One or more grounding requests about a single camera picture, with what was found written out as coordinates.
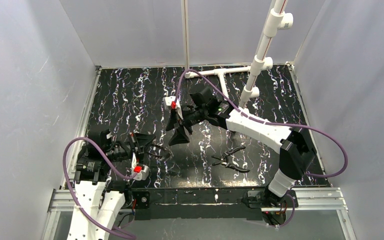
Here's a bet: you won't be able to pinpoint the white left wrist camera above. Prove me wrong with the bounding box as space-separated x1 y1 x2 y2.
131 154 150 181

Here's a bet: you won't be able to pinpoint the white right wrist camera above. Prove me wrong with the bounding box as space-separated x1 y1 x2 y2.
163 96 184 120

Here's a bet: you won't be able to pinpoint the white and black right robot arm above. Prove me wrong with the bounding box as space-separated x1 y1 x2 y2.
163 86 317 199

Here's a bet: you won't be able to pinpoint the aluminium rail frame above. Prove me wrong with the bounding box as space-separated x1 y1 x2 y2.
40 66 358 240

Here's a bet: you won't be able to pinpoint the white PVC pipe frame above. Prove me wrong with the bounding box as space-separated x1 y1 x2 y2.
180 0 294 110

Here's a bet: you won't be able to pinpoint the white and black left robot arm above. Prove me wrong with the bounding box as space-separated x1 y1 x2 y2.
63 127 156 240

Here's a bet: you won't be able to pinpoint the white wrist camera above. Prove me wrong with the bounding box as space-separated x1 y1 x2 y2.
163 96 184 120
131 154 150 181

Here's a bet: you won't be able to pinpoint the black handled pliers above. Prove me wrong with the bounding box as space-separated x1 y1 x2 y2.
211 145 250 173

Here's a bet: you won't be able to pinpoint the purple camera cable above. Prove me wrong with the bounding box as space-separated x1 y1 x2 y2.
62 137 140 240
174 68 349 228

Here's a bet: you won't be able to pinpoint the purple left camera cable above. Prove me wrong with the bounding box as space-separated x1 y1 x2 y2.
62 137 140 240

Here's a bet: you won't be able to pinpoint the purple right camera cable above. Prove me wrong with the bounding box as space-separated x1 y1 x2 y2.
174 68 349 228

